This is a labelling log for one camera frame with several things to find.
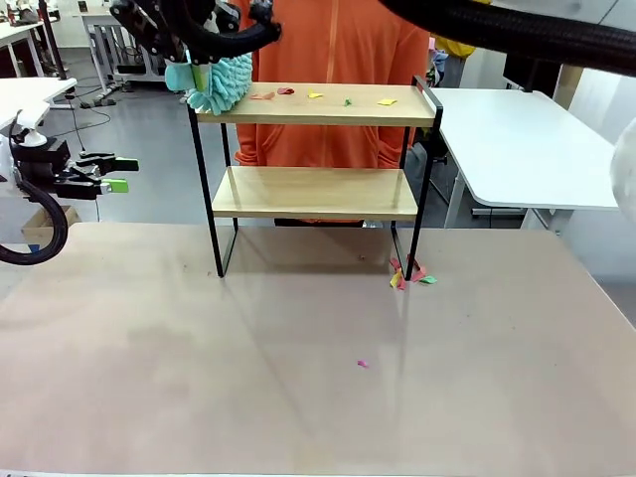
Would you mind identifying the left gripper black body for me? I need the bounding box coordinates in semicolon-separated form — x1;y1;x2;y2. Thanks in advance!
13;138;81;198

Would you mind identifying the teal chenille duster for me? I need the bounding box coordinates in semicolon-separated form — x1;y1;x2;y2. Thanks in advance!
164;53;253;116

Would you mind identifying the white desk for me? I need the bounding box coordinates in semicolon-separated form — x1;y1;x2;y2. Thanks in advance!
0;77;79;108
79;9;168;108
427;86;620;231

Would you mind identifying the cardboard box with blue tape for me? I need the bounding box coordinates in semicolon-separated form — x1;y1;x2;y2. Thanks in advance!
19;205;83;254

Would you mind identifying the black pole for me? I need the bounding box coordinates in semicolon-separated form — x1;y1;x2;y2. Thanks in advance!
38;0;69;81

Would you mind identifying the orange hoodie person torso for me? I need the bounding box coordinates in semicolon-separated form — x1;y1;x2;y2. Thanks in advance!
233;0;432;225

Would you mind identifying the black chair part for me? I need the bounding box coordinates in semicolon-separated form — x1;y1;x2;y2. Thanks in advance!
410;126;448;173

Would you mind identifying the yellow garment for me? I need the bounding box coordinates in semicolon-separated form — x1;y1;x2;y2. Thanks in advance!
429;33;478;64

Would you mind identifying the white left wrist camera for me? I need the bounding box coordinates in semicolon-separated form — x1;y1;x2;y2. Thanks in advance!
9;108;49;148

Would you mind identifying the black frame wooden shelf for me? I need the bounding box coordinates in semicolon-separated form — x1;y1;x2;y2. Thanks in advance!
187;74;444;282

